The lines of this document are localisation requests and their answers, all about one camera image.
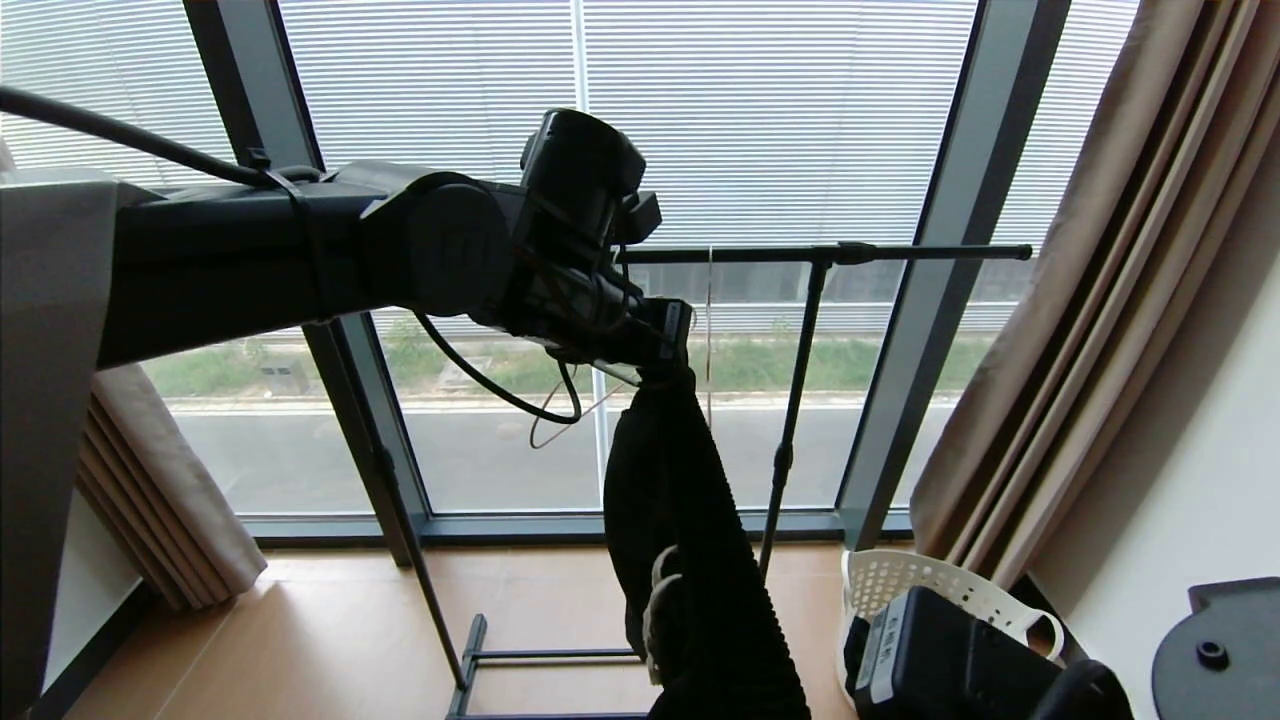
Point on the pink clothes hanger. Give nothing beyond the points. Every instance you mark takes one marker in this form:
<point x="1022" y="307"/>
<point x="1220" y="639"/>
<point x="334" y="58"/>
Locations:
<point x="590" y="400"/>
<point x="708" y="330"/>

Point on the black clothes rack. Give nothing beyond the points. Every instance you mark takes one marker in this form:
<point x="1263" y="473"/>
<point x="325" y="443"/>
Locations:
<point x="900" y="251"/>

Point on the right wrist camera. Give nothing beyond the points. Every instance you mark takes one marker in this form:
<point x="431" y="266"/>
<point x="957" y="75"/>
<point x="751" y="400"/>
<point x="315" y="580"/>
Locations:
<point x="960" y="660"/>

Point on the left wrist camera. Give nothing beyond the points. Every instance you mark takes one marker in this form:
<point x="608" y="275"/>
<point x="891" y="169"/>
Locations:
<point x="640" y="215"/>

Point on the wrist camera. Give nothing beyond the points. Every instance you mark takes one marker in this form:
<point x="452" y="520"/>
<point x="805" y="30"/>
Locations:
<point x="640" y="215"/>
<point x="960" y="660"/>

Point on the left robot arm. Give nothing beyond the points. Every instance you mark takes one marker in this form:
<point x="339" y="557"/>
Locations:
<point x="220" y="270"/>

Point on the white laundry basket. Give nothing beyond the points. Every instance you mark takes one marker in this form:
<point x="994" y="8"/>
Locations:
<point x="960" y="580"/>

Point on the brown curtain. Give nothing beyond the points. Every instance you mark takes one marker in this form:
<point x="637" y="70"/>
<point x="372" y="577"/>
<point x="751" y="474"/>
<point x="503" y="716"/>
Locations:
<point x="1100" y="300"/>
<point x="170" y="500"/>

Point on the window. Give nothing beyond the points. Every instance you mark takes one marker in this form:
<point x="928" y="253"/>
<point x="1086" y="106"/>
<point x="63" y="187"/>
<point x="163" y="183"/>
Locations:
<point x="780" y="130"/>

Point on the black shorts with white stripes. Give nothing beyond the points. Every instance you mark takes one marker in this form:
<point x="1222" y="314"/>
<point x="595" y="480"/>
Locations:
<point x="690" y="560"/>

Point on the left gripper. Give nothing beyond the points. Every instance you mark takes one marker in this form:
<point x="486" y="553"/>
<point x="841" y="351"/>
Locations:
<point x="600" y="320"/>

